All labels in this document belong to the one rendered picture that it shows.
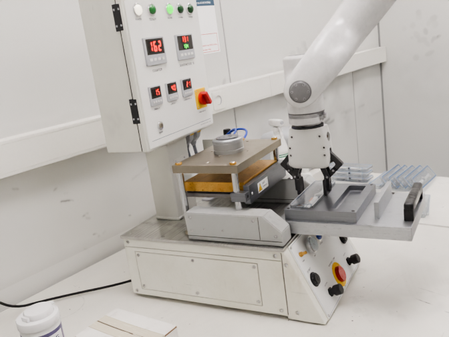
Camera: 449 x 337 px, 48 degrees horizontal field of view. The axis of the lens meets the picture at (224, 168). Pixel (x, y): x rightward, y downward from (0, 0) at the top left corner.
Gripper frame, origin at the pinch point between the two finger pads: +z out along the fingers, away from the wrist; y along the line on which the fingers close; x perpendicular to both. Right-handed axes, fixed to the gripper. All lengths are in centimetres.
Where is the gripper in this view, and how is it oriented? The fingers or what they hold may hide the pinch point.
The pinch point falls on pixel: (313, 186)
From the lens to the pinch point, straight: 122.6
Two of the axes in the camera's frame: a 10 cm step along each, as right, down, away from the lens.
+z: 1.3, 9.6, 2.4
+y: -8.8, 0.0, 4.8
